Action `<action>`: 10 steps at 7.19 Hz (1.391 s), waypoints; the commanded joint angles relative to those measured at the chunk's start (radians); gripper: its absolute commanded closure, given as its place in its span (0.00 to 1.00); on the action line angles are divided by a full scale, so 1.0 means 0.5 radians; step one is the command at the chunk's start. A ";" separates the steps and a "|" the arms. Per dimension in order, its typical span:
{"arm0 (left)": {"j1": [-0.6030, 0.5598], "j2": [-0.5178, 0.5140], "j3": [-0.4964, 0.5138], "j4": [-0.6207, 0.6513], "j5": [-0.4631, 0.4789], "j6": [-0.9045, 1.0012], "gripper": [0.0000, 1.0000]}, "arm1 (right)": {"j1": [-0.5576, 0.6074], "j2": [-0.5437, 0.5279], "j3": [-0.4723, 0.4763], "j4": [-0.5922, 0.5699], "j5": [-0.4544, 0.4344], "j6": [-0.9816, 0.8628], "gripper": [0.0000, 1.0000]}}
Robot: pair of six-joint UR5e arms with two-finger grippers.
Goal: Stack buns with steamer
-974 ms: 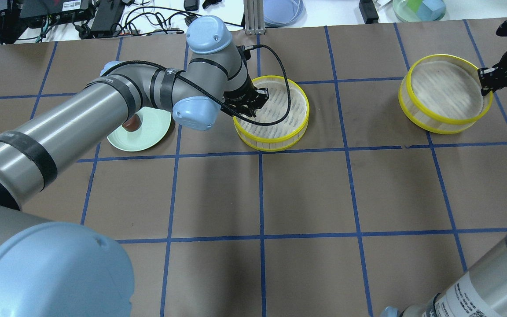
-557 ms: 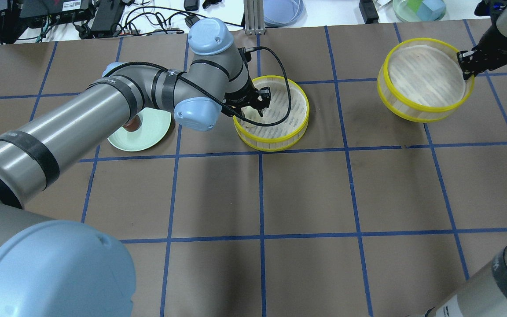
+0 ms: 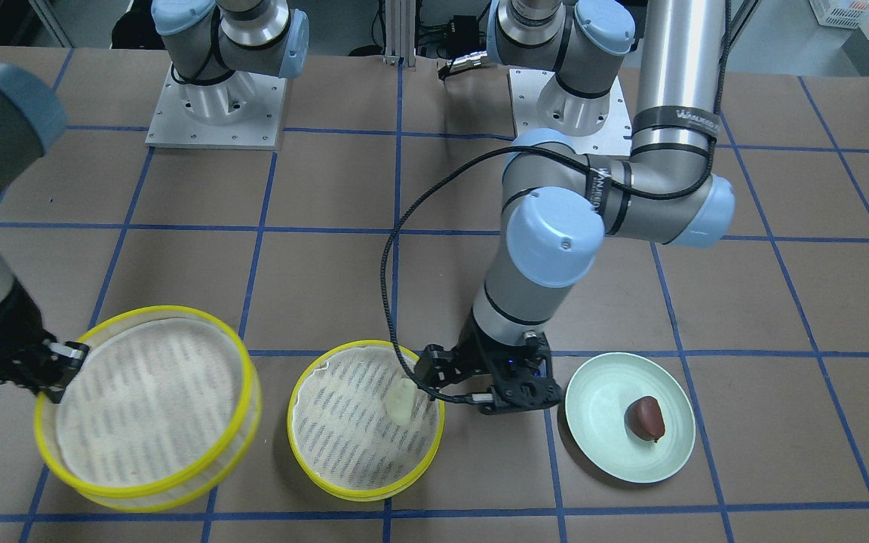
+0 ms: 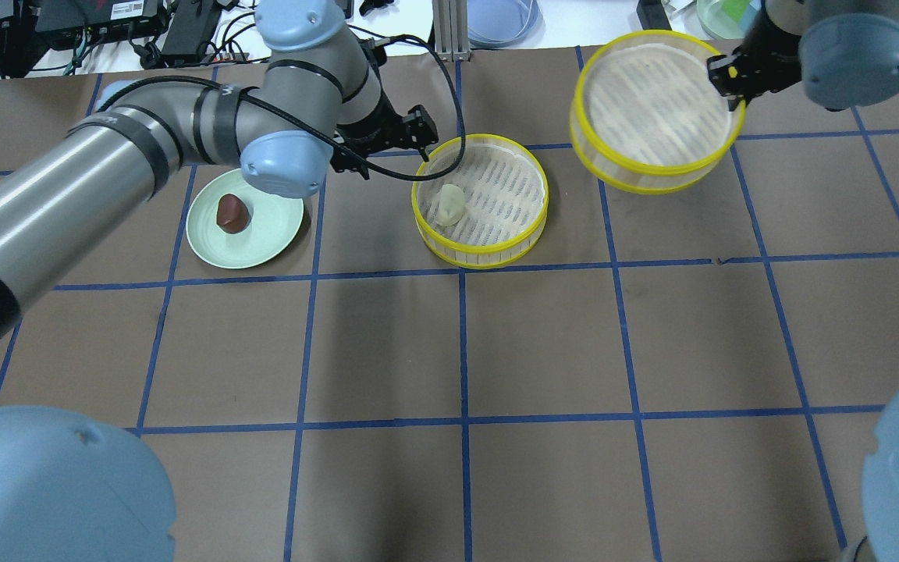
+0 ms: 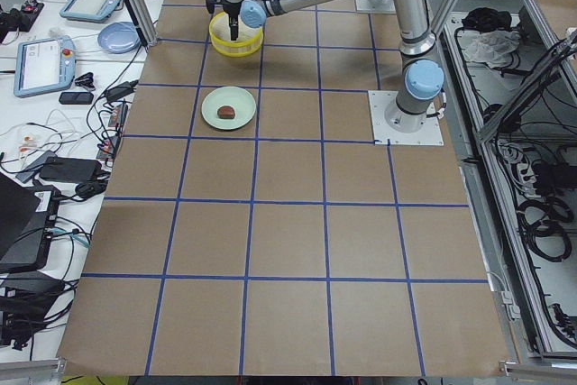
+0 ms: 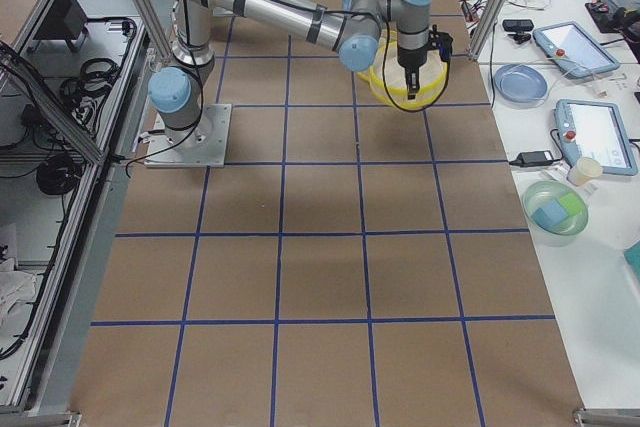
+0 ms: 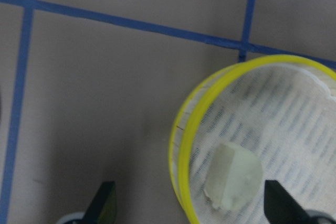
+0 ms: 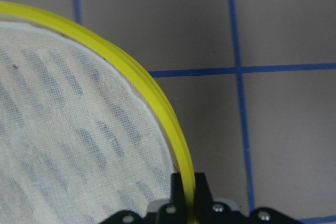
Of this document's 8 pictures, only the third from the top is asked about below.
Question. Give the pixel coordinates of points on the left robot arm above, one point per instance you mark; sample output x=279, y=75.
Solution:
x=558, y=205

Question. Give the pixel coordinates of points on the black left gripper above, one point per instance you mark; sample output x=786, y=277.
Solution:
x=474, y=357

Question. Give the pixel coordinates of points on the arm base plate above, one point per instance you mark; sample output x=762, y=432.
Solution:
x=599, y=126
x=245, y=112

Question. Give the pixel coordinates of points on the light green plate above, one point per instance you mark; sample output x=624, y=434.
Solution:
x=597, y=396

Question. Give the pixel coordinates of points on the brown steamed bun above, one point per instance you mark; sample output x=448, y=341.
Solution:
x=644, y=417

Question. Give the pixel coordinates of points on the aluminium frame post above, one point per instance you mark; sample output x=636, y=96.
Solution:
x=399, y=33

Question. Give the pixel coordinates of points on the white steamed bun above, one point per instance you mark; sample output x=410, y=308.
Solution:
x=398, y=402

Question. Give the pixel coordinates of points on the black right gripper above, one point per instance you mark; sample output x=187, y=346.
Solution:
x=3, y=341

